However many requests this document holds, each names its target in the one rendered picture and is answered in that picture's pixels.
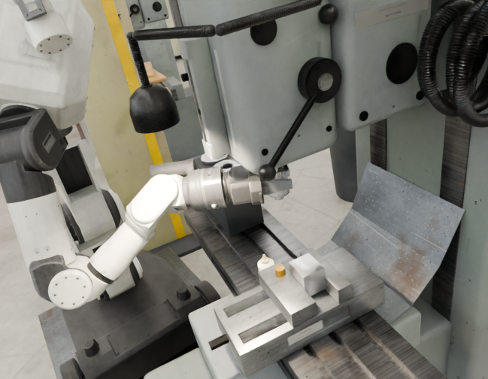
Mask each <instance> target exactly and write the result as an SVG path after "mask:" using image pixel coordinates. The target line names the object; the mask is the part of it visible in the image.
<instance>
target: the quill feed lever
mask: <svg viewBox="0 0 488 379"><path fill-rule="evenodd" d="M340 85H341V69H340V67H339V65H338V64H337V63H336V62H335V61H334V60H332V59H327V58H323V57H314V58H312V59H309V60H308V61H307V62H306V63H305V64H304V65H303V66H302V68H301V70H300V72H299V76H298V88H299V92H300V93H301V95H302V96H303V97H304V98H306V99H307V101H306V103H305V105H304V107H303V108H302V110H301V111H300V113H299V115H298V116H297V118H296V120H295V121H294V123H293V124H292V126H291V128H290V129H289V131H288V132H287V134H286V136H285V138H284V139H283V141H282V142H281V144H280V146H279V148H278V149H277V151H276V152H275V154H274V155H273V157H272V159H271V161H270V162H269V164H264V165H262V166H261V167H260V168H259V171H258V175H259V178H260V179H261V180H263V181H265V182H270V181H272V180H274V178H275V176H276V170H275V168H274V167H275V166H276V164H277V163H278V161H279V160H280V158H281V157H282V155H283V153H284V151H285V150H286V148H287V147H288V145H289V143H290V142H291V140H292V138H293V137H294V135H295V133H296V132H297V131H298V129H299V127H300V125H301V124H302V122H303V121H304V119H305V118H306V116H307V114H308V112H309V111H310V109H311V108H312V106H313V104H314V102H316V103H324V102H327V101H329V100H330V99H332V98H333V97H334V96H335V95H336V93H337V92H338V90H339V88H340Z"/></svg>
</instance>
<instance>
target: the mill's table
mask: <svg viewBox="0 0 488 379"><path fill-rule="evenodd" d="M261 207H262V215H263V219H264V222H263V223H260V224H259V225H256V226H254V227H252V228H249V229H247V230H244V231H243V232H240V233H238V234H236V235H233V236H230V235H229V234H228V233H227V232H226V230H225V229H224V228H223V227H222V226H221V225H220V224H219V223H218V222H217V220H216V219H215V218H214V217H213V216H212V214H211V213H210V212H209V211H208V210H206V211H195V210H193V209H192V208H191V207H189V208H187V211H184V212H183V215H184V218H185V221H186V224H187V225H188V227H189V228H190V230H191V232H192V233H193V234H194V236H195V237H196V239H197V241H198V242H199V243H200V245H201V246H202V248H203V250H204V252H205V253H206V254H207V256H208V258H209V259H210V261H211V262H212V263H213V265H214V267H215V269H216V270H217V271H218V273H219V274H220V276H221V278H222V279H223V280H224V282H225V283H226V285H227V287H228V288H229V290H230V291H231V293H232V295H233V296H234V297H236V296H239V295H240V294H242V293H245V292H247V291H249V290H251V289H253V288H256V287H258V286H260V283H259V276H258V271H259V269H258V265H257V263H258V261H259V260H260V259H261V258H262V255H263V254H265V255H266V257H268V258H270V259H272V260H273V261H274V264H276V263H278V262H280V263H281V264H282V265H283V266H284V267H285V268H286V269H287V271H290V270H289V262H290V261H292V260H294V259H297V258H299V257H300V253H301V252H302V251H304V250H307V248H306V246H304V245H303V243H302V242H300V240H299V239H297V238H296V237H295V236H294V235H293V234H292V233H291V232H290V231H289V230H288V229H287V228H285V227H284V226H283V225H282V224H281V223H280V222H279V221H278V220H277V219H276V218H274V217H273V216H272V215H271V214H270V213H269V212H268V211H267V210H266V209H265V208H264V207H263V206H261ZM277 364H278V365H279V366H280V368H281V369H282V371H283V373H284V374H285V375H286V377H287V379H447V378H446V377H445V376H444V375H443V374H442V373H441V372H440V371H439V370H437V368H436V367H434V365H433V364H431V362H430V361H428V360H427V359H426V358H425V357H424V356H423V355H422V354H421V353H420V352H419V351H418V350H416V349H415V348H414V347H413V346H412V345H411V344H410V343H409V342H408V341H406V340H405V339H404V338H403V337H402V336H401V335H400V334H399V333H398V332H397V331H396V330H394V328H393V327H391V325H390V324H388V322H387V321H385V320H384V319H383V318H382V317H381V316H380V315H379V314H378V313H377V312H376V311H375V310H372V311H369V312H368V313H367V314H364V315H362V316H361V317H358V318H356V319H355V320H353V321H351V322H349V323H347V324H346V325H344V326H342V327H340V328H338V329H336V330H335V331H333V332H330V333H329V334H327V335H325V336H323V337H322V338H319V339H317V340H316V341H314V342H312V343H310V344H308V345H306V346H304V347H303V348H301V349H299V350H297V351H295V352H293V353H291V354H290V355H288V356H285V357H284V358H283V359H280V360H278V361H277Z"/></svg>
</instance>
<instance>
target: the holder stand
mask: <svg viewBox="0 0 488 379"><path fill-rule="evenodd" d="M195 161H196V167H197V169H202V168H212V167H217V166H222V167H223V170H224V172H225V173H226V172H227V171H229V170H230V167H234V166H239V165H241V164H240V163H238V162H237V161H236V160H234V159H233V158H232V157H231V156H230V155H229V154H226V155H224V156H221V157H218V158H216V159H211V158H210V157H209V156H208V155H207V154H206V153H205V154H204V155H203V156H201V157H199V158H197V159H195ZM208 211H209V212H210V213H211V214H212V216H213V217H214V218H215V219H216V220H217V222H218V223H219V224H220V225H221V226H222V227H223V228H224V229H225V230H226V232H227V233H228V234H229V235H230V236H233V235H236V234H238V233H240V232H243V231H244V230H247V229H249V228H252V227H254V226H256V225H259V224H260V223H263V222H264V219H263V215H262V207H261V204H260V205H253V204H252V202H250V203H244V204H239V205H234V204H233V202H232V201H231V199H230V200H229V204H228V207H227V208H219V209H213V210H208Z"/></svg>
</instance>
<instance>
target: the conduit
mask: <svg viewBox="0 0 488 379"><path fill-rule="evenodd" d="M473 1H474V2H475V3H474V2H473ZM473 1H471V0H449V1H448V2H445V3H443V5H442V6H440V7H439V8H438V9H437V10H436V11H435V12H434V14H433V15H432V16H431V18H430V19H429V21H428V23H427V24H426V25H427V26H426V28H425V29H424V31H425V32H423V35H422V36H423V37H422V38H421V39H422V40H421V41H420V42H421V43H420V46H419V48H420V49H419V52H418V53H419V54H418V60H417V61H418V63H417V64H418V66H417V67H418V68H417V72H418V73H417V74H418V75H417V76H418V78H417V79H418V81H419V86H420V89H421V91H422V93H423V94H424V96H425V97H426V98H427V99H428V100H429V101H430V103H431V104H432V105H433V107H434V108H435V109H436V110H438V111H439V112H440V113H442V114H444V115H447V116H449V117H460V118H461V119H462V120H463V121H464V122H465V123H467V124H469V125H470V126H474V127H482V128H483V127H488V114H479V113H480V112H481V111H484V110H486V109H487V108H488V68H487V70H486V72H485V75H484V77H483V79H482V81H481V83H480V85H479V86H478V87H477V90H475V92H474V93H473V95H471V97H470V96H469V95H470V94H469V86H470V85H471V83H473V80H474V79H475V78H476V77H477V75H478V74H479V71H480V70H481V69H482V68H481V67H483V64H484V62H485V59H486V56H487V54H488V52H487V51H488V33H484V32H485V31H486V28H487V26H488V0H473ZM459 13H461V14H463V15H462V16H461V18H460V19H459V22H458V24H457V25H456V27H455V30H454V31H453V34H452V35H453V36H452V37H451V39H450V43H449V44H450V45H449V46H448V47H449V48H448V49H447V50H448V52H447V58H446V60H447V61H446V63H447V64H446V67H445V68H446V70H445V71H446V73H445V74H446V76H445V77H446V78H445V79H446V81H445V82H446V85H447V89H444V90H440V88H439V86H438V81H437V77H436V61H437V60H436V59H437V57H436V56H438V55H437V54H438V49H439V46H440V43H441V41H442V38H443V36H444V34H445V33H446V31H447V29H448V27H450V25H451V24H452V22H453V21H454V20H455V19H456V18H457V16H458V15H459ZM469 97H470V98H469ZM449 101H451V102H452V103H451V102H449Z"/></svg>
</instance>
